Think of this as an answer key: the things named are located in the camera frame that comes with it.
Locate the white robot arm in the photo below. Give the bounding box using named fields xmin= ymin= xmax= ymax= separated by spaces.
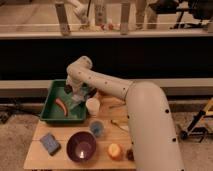
xmin=66 ymin=56 xmax=186 ymax=171

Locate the green plastic tray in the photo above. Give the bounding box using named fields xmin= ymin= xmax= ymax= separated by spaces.
xmin=40 ymin=79 xmax=87 ymax=124

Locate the clear plastic bag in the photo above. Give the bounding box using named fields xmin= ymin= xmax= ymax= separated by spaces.
xmin=70 ymin=90 xmax=88 ymax=109

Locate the red chili pepper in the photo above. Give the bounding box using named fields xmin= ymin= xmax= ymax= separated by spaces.
xmin=55 ymin=98 xmax=68 ymax=117

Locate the white cup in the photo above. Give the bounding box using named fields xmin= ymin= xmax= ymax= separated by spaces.
xmin=86 ymin=98 xmax=100 ymax=116

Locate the blue small cup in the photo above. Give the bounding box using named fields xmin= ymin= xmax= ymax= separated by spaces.
xmin=89 ymin=120 xmax=104 ymax=137

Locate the purple bowl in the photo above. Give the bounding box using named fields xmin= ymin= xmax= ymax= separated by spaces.
xmin=66 ymin=131 xmax=97 ymax=163

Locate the wooden folding table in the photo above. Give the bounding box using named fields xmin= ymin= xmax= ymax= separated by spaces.
xmin=24 ymin=96 xmax=135 ymax=171

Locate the blue sponge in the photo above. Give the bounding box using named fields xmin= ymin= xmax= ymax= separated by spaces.
xmin=40 ymin=133 xmax=61 ymax=156

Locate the orange fruit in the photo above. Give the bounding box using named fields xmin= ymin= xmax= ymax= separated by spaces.
xmin=107 ymin=143 xmax=122 ymax=160

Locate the bunch of dark grapes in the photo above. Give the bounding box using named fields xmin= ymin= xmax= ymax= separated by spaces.
xmin=126 ymin=149 xmax=134 ymax=161

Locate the yellow black cart frame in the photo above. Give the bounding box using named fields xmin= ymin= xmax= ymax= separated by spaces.
xmin=179 ymin=97 xmax=213 ymax=143

